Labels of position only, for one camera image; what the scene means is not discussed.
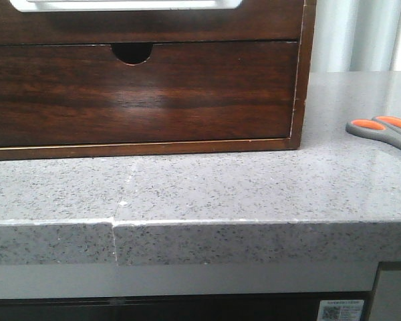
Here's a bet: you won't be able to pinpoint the dark wooden drawer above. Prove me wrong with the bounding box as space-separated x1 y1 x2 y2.
0 1 305 45
0 41 298 146

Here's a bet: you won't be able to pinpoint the orange grey handled scissors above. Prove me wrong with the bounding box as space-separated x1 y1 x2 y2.
346 116 401 150

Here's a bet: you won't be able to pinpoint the dark wooden drawer cabinet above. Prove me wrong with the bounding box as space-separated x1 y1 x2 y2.
0 1 316 161

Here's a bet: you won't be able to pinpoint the white tray in drawer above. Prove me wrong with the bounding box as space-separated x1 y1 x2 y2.
10 0 242 12

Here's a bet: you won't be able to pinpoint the white QR code sticker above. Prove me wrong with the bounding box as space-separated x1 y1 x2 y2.
317 300 364 321

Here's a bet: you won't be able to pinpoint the grey cabinet door panel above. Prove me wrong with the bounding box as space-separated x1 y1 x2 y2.
369 262 401 320

